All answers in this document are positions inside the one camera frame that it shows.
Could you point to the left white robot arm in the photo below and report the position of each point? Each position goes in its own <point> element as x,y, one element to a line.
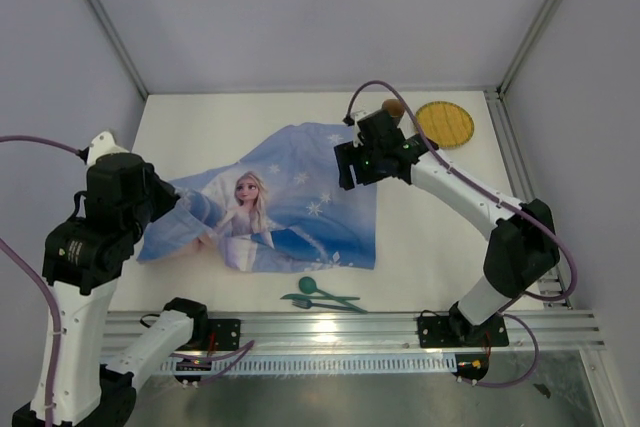
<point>75,388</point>

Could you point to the teal plastic knife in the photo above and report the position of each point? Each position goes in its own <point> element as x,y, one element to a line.
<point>293,296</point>

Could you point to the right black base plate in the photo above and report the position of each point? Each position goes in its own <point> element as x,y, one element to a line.
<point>444,331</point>

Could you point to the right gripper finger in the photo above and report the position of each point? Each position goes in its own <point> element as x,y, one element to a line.
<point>366,173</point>
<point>348,158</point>

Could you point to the blue pink Elsa cloth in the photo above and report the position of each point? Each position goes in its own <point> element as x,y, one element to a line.
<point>279,209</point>

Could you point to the white slotted cable duct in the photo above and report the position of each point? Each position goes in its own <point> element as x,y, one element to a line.
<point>331,364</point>

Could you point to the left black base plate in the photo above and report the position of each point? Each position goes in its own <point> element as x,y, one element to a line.
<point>221,335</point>

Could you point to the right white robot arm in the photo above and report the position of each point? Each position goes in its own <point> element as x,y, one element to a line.
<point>521,236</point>

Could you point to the yellow woven round plate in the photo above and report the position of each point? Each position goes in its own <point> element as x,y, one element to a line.
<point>446,123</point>

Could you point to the dark teal plastic fork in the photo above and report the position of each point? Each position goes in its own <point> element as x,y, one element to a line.
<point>308,305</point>

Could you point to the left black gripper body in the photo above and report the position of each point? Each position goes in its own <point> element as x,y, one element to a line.
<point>160,196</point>

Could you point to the right aluminium side rail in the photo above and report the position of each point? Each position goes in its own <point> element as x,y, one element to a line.
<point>556,281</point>

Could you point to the aluminium front rail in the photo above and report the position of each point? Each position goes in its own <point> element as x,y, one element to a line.
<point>342,333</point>

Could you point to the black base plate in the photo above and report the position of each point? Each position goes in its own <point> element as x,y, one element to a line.
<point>221,335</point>
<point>444,331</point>

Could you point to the teal plastic spoon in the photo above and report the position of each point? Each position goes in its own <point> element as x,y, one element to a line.
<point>308,286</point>

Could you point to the brown paper cup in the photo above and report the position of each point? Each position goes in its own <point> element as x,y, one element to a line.
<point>395,109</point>

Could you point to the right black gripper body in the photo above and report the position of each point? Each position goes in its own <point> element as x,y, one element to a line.
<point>372,153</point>

